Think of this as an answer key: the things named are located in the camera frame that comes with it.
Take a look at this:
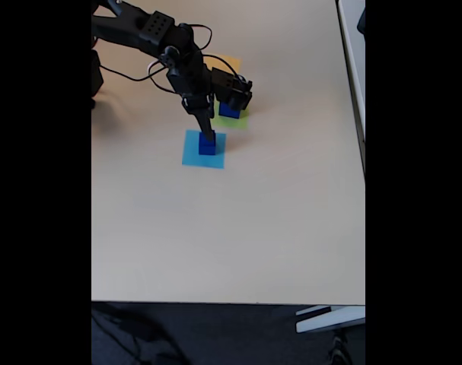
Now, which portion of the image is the orange paper square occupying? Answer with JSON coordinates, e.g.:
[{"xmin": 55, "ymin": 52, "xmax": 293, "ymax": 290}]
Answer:
[{"xmin": 202, "ymin": 54, "xmax": 242, "ymax": 76}]

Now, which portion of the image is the white table foot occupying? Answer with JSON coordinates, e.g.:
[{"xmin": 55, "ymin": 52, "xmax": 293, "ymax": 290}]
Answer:
[{"xmin": 295, "ymin": 304, "xmax": 366, "ymax": 335}]

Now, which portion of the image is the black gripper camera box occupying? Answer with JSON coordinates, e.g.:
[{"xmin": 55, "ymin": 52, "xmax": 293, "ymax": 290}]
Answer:
[{"xmin": 210, "ymin": 67, "xmax": 253, "ymax": 113}]

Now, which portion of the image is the black floor cable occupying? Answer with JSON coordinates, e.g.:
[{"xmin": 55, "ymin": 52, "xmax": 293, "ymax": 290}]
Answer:
[{"xmin": 91, "ymin": 306, "xmax": 188, "ymax": 365}]

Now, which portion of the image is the white neighbouring table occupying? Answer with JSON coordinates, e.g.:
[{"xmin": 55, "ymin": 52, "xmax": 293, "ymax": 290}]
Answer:
[{"xmin": 336, "ymin": 0, "xmax": 366, "ymax": 178}]

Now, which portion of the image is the green paper square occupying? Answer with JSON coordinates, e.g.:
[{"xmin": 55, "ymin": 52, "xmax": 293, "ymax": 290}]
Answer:
[{"xmin": 211, "ymin": 107, "xmax": 250, "ymax": 131}]

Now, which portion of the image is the medium blue cube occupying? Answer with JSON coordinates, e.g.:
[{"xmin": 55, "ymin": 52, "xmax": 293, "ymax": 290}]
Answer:
[{"xmin": 198, "ymin": 136, "xmax": 217, "ymax": 157}]

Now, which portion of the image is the large blue cube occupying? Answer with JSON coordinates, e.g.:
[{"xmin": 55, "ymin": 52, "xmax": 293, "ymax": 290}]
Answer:
[{"xmin": 218, "ymin": 100, "xmax": 242, "ymax": 119}]

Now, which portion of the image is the light blue paper square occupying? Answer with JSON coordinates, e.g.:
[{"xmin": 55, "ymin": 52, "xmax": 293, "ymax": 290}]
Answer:
[{"xmin": 181, "ymin": 129, "xmax": 228, "ymax": 170}]

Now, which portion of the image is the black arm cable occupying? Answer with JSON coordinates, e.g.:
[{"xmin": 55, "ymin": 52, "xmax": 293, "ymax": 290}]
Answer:
[{"xmin": 147, "ymin": 24, "xmax": 213, "ymax": 95}]

